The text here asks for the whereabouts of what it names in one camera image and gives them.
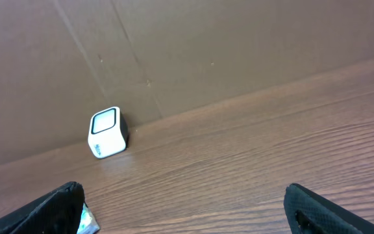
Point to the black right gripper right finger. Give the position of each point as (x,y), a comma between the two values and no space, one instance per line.
(310,213)

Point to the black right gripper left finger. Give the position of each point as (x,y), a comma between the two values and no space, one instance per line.
(58,211)

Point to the green wet wipes pack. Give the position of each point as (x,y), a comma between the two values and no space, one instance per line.
(88,223)

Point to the white barcode scanner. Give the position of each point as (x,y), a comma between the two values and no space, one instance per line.
(108,133)

